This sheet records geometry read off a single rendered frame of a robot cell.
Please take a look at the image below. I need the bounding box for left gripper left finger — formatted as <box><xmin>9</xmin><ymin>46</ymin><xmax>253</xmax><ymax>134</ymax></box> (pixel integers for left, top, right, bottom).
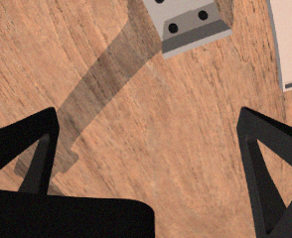
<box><xmin>0</xmin><ymin>107</ymin><xmax>60</xmax><ymax>194</ymax></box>

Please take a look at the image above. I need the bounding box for beige metal bracket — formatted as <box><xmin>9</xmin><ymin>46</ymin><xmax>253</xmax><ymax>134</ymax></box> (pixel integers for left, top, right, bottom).
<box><xmin>143</xmin><ymin>0</ymin><xmax>232</xmax><ymax>60</ymax></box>

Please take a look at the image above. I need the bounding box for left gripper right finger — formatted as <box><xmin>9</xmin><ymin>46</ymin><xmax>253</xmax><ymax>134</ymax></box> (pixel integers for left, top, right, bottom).
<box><xmin>236</xmin><ymin>107</ymin><xmax>292</xmax><ymax>238</ymax></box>

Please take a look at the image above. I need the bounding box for shallow grey rectangular tray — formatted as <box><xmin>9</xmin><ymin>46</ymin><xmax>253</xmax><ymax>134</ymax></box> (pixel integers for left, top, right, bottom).
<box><xmin>266</xmin><ymin>0</ymin><xmax>292</xmax><ymax>92</ymax></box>

